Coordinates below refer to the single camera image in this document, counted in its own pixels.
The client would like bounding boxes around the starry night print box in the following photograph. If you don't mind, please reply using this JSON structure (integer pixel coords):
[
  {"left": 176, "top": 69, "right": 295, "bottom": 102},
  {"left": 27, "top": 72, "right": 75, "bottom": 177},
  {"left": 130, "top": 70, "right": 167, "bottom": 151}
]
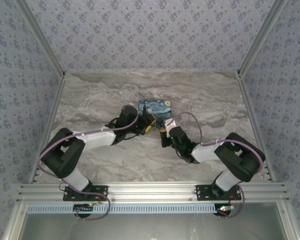
[{"left": 138, "top": 99, "right": 173, "bottom": 126}]

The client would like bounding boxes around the right controller board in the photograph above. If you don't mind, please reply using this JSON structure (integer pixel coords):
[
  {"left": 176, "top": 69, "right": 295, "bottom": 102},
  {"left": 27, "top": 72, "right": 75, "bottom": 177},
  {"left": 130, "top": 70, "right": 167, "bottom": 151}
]
[{"left": 215, "top": 203, "right": 235, "bottom": 218}]

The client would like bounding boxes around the controller board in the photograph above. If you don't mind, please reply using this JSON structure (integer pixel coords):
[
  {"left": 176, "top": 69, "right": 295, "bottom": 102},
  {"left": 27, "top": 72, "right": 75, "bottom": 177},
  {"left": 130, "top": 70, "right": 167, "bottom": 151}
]
[
  {"left": 215, "top": 203, "right": 235, "bottom": 218},
  {"left": 73, "top": 203, "right": 95, "bottom": 218}
]

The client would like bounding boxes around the grey metal panel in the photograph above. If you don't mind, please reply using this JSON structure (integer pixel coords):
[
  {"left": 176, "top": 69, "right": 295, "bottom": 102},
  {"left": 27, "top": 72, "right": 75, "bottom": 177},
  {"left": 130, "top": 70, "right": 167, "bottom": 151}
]
[{"left": 2, "top": 201, "right": 300, "bottom": 240}]

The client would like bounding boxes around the left controller board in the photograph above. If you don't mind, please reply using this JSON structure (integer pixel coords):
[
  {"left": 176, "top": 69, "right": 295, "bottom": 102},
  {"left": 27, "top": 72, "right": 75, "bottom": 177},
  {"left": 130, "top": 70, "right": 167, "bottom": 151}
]
[{"left": 73, "top": 203, "right": 95, "bottom": 218}]

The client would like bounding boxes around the aluminium mounting rail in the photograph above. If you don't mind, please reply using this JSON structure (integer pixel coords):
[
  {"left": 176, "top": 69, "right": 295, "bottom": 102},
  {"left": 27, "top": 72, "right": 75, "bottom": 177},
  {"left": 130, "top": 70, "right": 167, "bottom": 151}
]
[{"left": 16, "top": 181, "right": 290, "bottom": 203}]

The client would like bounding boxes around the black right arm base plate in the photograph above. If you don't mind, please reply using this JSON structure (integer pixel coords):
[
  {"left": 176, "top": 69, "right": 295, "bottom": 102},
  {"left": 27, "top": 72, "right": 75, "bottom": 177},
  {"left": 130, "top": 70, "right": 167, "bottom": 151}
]
[{"left": 195, "top": 184, "right": 244, "bottom": 202}]

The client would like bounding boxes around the white slotted cable duct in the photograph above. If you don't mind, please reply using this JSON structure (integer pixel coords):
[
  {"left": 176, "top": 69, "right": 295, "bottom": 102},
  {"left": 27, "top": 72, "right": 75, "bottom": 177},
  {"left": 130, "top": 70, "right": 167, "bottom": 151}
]
[{"left": 26, "top": 203, "right": 231, "bottom": 215}]

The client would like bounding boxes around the aluminium table edge rail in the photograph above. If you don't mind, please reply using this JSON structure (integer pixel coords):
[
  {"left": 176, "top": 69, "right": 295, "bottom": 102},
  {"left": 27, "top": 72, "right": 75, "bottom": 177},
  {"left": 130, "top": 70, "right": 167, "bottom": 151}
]
[
  {"left": 236, "top": 71, "right": 276, "bottom": 182},
  {"left": 28, "top": 71, "right": 67, "bottom": 184}
]

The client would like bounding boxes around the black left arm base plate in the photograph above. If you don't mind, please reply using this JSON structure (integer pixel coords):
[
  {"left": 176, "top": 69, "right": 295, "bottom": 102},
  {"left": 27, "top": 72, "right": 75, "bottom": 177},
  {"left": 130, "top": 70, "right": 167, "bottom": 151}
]
[{"left": 62, "top": 184, "right": 109, "bottom": 202}]

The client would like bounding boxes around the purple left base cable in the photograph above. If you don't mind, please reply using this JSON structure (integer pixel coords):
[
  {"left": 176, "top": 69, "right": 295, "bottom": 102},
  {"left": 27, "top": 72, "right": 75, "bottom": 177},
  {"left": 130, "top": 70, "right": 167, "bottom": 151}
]
[{"left": 59, "top": 181, "right": 112, "bottom": 222}]

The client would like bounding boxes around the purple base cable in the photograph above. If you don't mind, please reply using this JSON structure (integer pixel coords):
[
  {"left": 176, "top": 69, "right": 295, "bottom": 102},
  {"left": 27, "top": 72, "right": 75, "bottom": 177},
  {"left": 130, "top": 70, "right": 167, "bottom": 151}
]
[
  {"left": 216, "top": 184, "right": 246, "bottom": 220},
  {"left": 59, "top": 181, "right": 112, "bottom": 222}
]

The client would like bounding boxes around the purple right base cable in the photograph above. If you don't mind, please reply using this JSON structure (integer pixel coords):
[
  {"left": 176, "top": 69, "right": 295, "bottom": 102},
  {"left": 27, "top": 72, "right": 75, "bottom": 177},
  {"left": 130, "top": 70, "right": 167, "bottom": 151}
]
[{"left": 216, "top": 184, "right": 246, "bottom": 220}]

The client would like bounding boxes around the aluminium frame post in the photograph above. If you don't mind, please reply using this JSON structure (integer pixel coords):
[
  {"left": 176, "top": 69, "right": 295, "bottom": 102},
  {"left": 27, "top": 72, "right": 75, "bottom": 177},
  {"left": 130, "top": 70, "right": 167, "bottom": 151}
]
[
  {"left": 14, "top": 0, "right": 67, "bottom": 79},
  {"left": 236, "top": 0, "right": 289, "bottom": 79}
]

